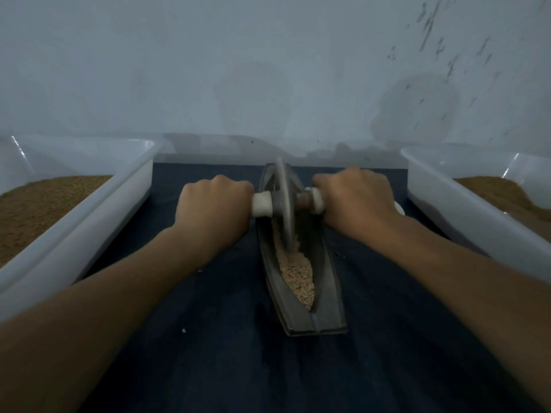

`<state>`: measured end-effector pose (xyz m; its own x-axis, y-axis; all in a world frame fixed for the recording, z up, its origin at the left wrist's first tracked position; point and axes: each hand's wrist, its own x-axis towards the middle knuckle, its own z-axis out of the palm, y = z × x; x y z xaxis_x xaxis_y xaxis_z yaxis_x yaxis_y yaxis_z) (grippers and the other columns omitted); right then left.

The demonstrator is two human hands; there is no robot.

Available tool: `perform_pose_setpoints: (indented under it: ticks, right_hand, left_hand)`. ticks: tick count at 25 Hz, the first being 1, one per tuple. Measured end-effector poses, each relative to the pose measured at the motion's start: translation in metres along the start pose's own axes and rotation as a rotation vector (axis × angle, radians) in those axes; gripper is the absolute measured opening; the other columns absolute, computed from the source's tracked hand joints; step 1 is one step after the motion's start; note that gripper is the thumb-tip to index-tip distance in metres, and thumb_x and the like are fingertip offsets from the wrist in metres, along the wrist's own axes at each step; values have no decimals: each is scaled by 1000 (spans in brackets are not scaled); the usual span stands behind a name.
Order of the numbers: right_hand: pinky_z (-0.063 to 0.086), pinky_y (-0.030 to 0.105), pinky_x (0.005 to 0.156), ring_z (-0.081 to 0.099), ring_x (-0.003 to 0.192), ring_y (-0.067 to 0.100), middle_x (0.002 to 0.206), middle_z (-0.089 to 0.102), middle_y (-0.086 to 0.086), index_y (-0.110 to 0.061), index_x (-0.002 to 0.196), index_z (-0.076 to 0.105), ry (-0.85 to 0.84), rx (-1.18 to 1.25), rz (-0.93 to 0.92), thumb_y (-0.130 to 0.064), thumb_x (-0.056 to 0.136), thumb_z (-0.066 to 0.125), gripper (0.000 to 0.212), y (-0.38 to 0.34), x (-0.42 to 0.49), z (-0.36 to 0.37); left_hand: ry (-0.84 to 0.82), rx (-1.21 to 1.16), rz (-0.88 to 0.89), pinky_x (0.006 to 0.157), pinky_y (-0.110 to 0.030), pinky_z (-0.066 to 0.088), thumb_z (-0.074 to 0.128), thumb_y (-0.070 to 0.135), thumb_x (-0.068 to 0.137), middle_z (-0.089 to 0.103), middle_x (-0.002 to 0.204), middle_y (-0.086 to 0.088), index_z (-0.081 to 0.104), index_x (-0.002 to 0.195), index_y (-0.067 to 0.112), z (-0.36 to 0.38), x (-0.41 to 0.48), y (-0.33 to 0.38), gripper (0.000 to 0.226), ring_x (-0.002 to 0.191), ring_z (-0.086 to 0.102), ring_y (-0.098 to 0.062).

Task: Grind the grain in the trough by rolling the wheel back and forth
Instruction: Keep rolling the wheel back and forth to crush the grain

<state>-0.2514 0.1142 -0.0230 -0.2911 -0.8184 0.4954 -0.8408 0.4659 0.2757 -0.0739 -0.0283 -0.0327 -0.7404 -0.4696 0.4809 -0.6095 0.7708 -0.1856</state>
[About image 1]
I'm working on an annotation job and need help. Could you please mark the person's left hand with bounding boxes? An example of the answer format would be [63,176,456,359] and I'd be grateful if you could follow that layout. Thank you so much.
[173,174,256,253]

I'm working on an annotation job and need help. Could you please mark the person's right hand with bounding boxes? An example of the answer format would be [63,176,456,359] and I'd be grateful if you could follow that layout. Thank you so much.
[312,166,406,248]

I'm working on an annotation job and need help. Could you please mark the metal grinding wheel with handles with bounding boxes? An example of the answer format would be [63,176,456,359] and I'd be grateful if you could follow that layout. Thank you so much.
[251,158,327,250]

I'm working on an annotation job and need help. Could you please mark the small ground grain portion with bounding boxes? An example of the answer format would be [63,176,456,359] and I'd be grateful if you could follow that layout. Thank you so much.
[272,221,317,310]

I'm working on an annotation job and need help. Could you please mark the white plastic tray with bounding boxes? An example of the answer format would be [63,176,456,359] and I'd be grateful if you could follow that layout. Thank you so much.
[400,145,551,285]
[0,135,163,324]

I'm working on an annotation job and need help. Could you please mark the boat-shaped metal grinding trough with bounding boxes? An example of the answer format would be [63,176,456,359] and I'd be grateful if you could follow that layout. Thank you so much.
[257,163,350,337]

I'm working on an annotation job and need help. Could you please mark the person's left forearm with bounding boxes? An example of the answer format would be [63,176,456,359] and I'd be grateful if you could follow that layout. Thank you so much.
[0,223,216,413]

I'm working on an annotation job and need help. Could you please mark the person's right forearm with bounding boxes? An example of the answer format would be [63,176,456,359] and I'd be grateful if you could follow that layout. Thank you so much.
[370,221,551,410]

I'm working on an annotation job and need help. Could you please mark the dark blue tablecloth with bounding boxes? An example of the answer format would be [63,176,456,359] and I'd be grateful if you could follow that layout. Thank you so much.
[82,162,539,413]

